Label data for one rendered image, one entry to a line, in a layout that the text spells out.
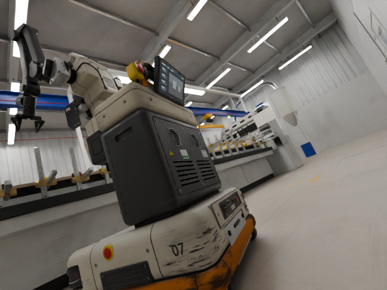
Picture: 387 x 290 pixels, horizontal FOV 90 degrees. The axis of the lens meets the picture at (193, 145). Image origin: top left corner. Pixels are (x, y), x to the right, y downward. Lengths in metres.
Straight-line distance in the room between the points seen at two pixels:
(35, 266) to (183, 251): 1.63
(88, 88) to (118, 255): 0.92
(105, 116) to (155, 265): 0.57
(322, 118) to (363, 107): 1.52
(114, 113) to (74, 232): 1.52
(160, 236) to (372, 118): 10.82
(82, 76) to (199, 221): 1.00
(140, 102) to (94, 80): 0.57
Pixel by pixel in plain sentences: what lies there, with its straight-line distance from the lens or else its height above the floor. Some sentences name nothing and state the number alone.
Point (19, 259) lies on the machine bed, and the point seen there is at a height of 0.33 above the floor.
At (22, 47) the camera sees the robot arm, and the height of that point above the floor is 1.49.
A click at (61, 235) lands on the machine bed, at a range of 2.16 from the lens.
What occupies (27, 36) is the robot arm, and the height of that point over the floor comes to 1.52.
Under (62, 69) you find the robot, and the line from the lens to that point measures 1.27.
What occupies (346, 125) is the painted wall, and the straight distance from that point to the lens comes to 11.19.
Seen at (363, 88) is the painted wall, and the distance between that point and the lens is 11.25.
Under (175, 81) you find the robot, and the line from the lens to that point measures 1.05.
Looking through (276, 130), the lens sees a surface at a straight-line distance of 5.12.
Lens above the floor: 0.33
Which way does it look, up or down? 13 degrees up
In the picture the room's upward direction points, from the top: 21 degrees counter-clockwise
